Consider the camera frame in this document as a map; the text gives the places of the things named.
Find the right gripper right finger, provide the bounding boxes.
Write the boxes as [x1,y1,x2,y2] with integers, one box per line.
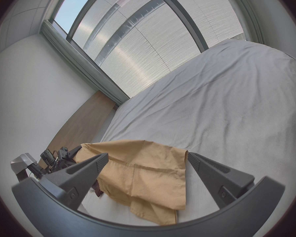
[187,152,255,211]

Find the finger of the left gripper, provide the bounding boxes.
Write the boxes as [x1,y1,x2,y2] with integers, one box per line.
[69,145,82,158]

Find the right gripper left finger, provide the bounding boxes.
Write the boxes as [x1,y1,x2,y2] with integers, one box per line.
[41,153,109,211]

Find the tan shorts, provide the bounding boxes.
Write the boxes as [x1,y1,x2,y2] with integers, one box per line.
[74,140,189,225]

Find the bed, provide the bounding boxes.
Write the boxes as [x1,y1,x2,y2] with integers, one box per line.
[39,39,296,225]

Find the brown garment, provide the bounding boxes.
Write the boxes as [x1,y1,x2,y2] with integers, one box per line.
[92,180,106,197]

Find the grey-green curtain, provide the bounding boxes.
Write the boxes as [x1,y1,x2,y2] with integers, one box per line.
[224,0,265,44]
[41,20,131,106]

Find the window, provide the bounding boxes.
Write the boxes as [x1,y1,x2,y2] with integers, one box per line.
[41,0,264,105]

